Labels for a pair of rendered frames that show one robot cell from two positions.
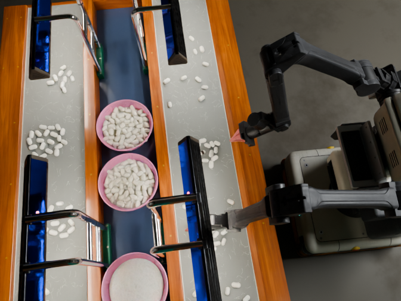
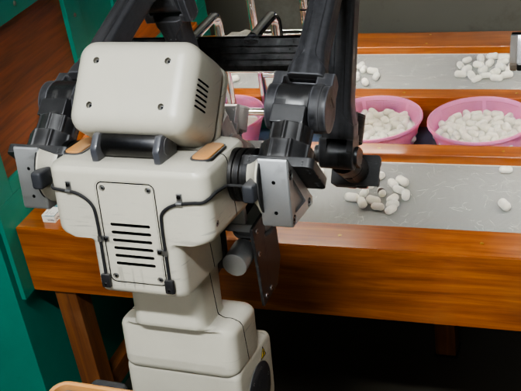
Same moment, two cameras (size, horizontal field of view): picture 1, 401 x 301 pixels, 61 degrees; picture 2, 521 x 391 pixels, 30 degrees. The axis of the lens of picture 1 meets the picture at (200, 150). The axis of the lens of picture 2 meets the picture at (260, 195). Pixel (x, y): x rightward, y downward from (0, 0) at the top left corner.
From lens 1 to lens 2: 2.29 m
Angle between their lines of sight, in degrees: 73
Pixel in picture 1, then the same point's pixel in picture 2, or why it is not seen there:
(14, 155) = (470, 43)
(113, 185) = (379, 118)
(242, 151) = (352, 228)
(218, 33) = not seen: outside the picture
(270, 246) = not seen: hidden behind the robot
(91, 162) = (425, 93)
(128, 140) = (450, 128)
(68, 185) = (401, 84)
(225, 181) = (312, 211)
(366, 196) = (105, 31)
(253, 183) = (281, 229)
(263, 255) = not seen: hidden behind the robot
